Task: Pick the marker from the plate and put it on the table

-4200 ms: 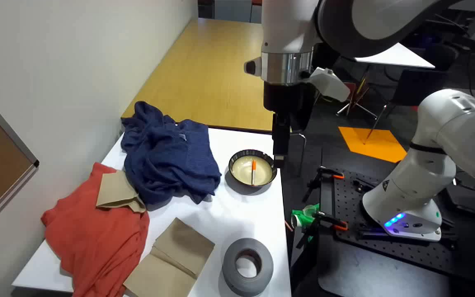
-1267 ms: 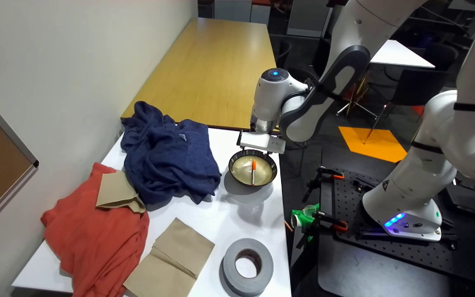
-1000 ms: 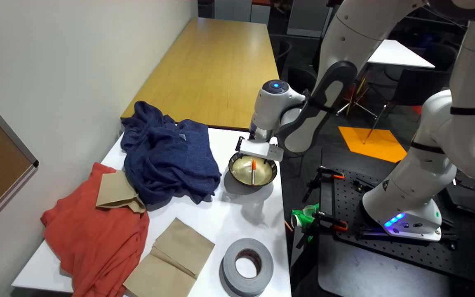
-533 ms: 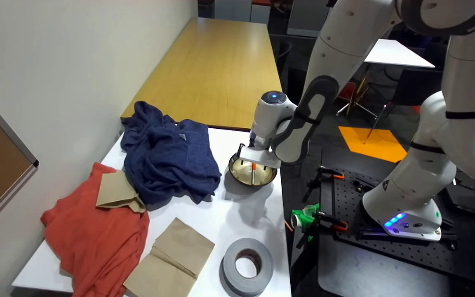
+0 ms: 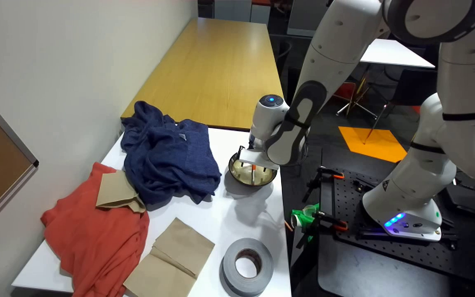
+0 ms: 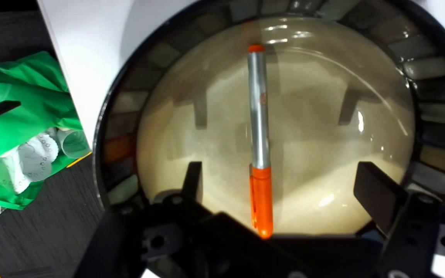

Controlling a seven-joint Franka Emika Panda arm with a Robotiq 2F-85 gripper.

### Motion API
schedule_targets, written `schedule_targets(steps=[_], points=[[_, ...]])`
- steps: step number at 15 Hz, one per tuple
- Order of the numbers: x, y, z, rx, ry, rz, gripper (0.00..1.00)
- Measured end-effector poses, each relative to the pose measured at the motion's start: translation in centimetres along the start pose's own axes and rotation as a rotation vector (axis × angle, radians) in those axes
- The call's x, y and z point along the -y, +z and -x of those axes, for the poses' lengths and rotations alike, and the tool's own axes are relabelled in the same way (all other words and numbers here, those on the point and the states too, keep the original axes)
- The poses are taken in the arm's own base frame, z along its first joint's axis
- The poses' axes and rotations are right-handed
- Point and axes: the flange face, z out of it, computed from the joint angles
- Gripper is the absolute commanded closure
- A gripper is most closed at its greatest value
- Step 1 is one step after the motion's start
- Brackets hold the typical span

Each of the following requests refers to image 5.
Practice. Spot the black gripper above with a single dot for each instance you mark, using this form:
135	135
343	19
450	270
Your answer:
242	153

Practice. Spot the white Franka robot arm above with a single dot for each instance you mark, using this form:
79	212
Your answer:
412	136

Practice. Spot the round white bowl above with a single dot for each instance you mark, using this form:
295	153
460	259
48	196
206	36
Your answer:
239	173

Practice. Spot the green plastic object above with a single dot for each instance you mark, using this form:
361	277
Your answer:
305	214

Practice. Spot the blue cloth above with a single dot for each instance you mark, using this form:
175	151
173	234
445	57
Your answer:
165	158

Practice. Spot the grey tape roll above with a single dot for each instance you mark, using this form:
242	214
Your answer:
231	273

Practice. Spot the wooden table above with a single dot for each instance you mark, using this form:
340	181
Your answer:
214	70

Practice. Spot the orange floor mat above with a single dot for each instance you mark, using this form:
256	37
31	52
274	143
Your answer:
374	143

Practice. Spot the red cloth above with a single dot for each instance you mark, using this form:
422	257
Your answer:
94	235

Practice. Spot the white background table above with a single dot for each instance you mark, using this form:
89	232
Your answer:
396	56

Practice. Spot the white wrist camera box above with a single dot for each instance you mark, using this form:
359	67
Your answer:
259	158

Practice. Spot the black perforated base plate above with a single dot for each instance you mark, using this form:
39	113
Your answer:
468	257

